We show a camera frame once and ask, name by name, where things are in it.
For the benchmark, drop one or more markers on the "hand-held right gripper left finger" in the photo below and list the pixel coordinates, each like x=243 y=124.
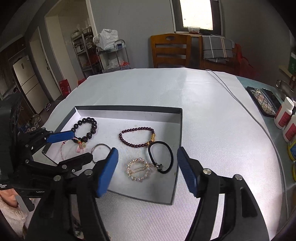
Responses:
x=107 y=171

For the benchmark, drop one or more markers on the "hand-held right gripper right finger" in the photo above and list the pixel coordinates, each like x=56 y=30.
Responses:
x=187 y=171

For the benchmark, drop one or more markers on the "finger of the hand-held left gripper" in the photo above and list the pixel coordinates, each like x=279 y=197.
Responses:
x=78 y=160
x=60 y=136

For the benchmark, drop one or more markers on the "silver metal bangle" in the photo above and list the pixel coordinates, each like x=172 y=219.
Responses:
x=101 y=144

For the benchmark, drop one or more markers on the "round pearl hair clip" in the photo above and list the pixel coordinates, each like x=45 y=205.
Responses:
x=138 y=179

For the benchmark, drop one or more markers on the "black shallow cardboard box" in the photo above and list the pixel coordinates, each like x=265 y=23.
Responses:
x=108 y=125

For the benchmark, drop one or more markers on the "person's left hand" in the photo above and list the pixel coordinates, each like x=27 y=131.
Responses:
x=8 y=197

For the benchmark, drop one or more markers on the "pile of shoes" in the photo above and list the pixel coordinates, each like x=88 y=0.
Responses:
x=34 y=119

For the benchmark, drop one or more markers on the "red box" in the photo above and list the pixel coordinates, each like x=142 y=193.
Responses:
x=65 y=87

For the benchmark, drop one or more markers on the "white refrigerator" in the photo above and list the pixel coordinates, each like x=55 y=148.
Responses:
x=29 y=85

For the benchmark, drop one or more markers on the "metal shelf rack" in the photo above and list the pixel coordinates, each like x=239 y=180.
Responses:
x=83 y=53

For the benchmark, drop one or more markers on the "phone with patterned case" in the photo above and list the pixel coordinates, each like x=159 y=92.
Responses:
x=261 y=102

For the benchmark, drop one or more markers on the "yellow bottle with blue label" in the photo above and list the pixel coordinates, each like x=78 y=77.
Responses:
x=294 y=171
x=292 y=150

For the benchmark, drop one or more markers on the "white plastic bag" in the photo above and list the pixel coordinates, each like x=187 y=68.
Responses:
x=107 y=39

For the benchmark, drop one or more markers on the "metal trolley cart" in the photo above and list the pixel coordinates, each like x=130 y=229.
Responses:
x=120 y=45

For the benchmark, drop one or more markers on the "white bottle with red label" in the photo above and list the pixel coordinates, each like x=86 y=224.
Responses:
x=283 y=114
x=290 y=129

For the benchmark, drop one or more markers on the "black phone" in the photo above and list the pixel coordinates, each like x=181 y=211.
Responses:
x=274 y=98

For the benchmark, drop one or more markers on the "wooden chair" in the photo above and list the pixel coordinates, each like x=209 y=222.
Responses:
x=171 y=49

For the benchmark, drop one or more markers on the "red bag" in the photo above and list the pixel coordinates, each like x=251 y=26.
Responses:
x=242 y=60

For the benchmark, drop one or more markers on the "grey plaid folded cloth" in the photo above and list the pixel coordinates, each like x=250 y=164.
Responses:
x=217 y=47

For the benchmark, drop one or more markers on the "metal pan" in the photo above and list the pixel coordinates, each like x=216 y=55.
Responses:
x=285 y=87

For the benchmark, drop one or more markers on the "clear plastic container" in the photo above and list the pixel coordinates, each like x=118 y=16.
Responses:
x=193 y=29

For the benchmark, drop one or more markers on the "green box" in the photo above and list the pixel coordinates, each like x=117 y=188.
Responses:
x=292 y=63

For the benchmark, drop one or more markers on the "window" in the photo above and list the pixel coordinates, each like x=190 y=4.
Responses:
x=196 y=14

